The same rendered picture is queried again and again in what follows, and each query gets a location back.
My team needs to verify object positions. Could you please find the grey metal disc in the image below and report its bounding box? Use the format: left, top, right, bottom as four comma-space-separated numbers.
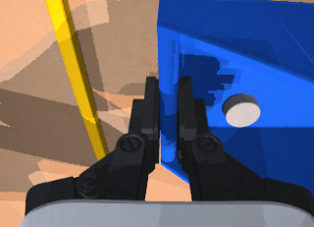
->
224, 93, 261, 127

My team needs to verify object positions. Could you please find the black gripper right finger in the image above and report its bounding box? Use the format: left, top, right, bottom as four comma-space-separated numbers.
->
177, 77, 314, 216

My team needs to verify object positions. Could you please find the yellow bar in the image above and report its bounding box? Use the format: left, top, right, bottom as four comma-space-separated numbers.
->
45, 0, 109, 160

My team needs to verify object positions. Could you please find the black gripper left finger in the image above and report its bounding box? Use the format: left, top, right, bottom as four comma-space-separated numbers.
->
25, 77, 160, 217

